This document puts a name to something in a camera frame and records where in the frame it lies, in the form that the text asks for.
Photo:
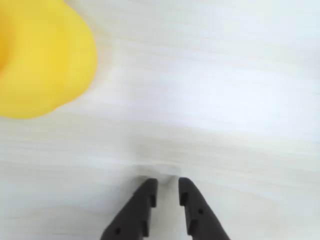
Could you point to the yellow rubber duck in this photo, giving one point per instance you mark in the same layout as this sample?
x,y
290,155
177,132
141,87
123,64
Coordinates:
x,y
45,57

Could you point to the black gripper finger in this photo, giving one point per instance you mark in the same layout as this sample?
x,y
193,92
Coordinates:
x,y
200,212
135,212

